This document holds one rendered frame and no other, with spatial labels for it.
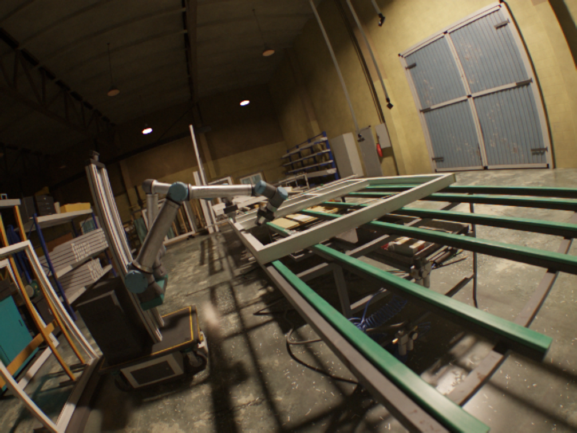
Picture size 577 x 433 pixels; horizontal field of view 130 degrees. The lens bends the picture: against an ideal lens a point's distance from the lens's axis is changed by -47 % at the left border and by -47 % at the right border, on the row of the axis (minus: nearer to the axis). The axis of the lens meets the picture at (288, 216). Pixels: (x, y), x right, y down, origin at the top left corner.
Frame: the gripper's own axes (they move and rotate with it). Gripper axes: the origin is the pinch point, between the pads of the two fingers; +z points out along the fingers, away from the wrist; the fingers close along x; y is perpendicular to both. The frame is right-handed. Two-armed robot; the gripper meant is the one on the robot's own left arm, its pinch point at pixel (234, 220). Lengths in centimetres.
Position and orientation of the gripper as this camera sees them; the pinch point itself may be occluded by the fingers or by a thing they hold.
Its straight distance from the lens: 226.8
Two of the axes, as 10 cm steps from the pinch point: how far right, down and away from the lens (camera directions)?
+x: -9.1, 3.2, -2.7
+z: 2.8, 9.4, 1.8
